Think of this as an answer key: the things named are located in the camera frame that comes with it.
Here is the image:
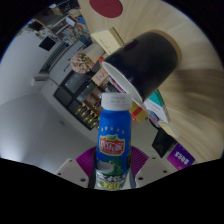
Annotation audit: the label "black mug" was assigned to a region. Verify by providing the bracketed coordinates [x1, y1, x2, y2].
[101, 30, 179, 103]

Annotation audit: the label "teal book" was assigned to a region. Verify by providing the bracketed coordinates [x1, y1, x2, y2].
[143, 89, 171, 124]

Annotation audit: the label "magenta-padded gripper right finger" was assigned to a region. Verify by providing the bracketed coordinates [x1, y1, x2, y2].
[129, 145, 174, 189]

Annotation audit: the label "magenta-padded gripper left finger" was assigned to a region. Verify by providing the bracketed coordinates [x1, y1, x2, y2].
[54, 146, 98, 189]

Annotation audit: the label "black computer monitor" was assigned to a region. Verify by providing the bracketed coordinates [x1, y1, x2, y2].
[38, 35, 57, 52]

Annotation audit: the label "white air conditioner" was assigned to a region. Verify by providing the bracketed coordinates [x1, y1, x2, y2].
[30, 74, 49, 88]

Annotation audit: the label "small tan upright box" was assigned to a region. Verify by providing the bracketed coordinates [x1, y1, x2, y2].
[90, 68, 111, 87]

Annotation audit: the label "yellow red-ribboned gift box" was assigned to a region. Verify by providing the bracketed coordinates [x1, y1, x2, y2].
[129, 100, 149, 123]

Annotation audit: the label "pink potted flowers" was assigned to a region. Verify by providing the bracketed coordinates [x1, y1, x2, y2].
[69, 42, 106, 74]

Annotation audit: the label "flat round red coaster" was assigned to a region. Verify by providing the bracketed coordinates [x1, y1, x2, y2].
[88, 0, 124, 19]

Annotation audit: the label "blue white-capped drink bottle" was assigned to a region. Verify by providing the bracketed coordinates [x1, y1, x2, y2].
[94, 92, 133, 191]

